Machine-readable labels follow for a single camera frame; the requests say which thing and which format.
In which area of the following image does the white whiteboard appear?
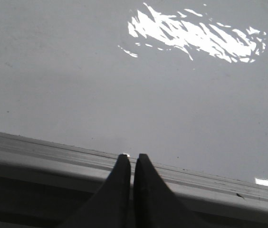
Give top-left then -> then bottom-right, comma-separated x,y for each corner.
0,0 -> 268,182

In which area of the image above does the grey aluminium whiteboard tray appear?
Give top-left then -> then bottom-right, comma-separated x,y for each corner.
0,133 -> 268,228

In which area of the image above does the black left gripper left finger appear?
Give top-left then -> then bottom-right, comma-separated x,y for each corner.
62,154 -> 131,228

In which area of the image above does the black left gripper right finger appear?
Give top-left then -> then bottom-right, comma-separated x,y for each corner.
134,154 -> 210,228

